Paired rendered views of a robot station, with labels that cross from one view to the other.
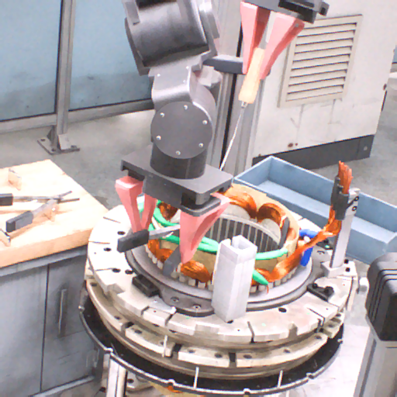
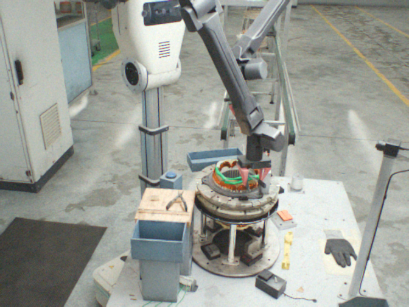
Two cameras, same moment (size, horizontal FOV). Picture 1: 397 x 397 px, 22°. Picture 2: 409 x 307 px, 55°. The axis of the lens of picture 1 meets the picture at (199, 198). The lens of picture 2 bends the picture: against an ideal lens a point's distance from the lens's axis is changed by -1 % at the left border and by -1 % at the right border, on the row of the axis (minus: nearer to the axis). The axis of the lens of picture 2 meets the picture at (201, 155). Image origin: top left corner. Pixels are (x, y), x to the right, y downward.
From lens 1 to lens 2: 103 cm
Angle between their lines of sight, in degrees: 40
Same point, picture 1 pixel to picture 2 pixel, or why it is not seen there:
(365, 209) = (222, 153)
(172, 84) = (274, 132)
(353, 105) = (64, 137)
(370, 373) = (388, 167)
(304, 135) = (55, 155)
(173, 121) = (278, 142)
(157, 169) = (255, 160)
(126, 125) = not seen: outside the picture
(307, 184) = (201, 155)
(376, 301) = (390, 150)
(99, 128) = not seen: outside the picture
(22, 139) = not seen: outside the picture
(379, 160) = (78, 152)
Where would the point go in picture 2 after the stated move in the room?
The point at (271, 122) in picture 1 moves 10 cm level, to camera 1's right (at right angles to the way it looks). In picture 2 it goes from (45, 156) to (56, 153)
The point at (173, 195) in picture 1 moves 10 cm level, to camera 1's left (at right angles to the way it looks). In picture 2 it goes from (263, 164) to (244, 175)
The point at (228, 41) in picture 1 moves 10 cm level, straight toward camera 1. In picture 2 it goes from (156, 123) to (170, 130)
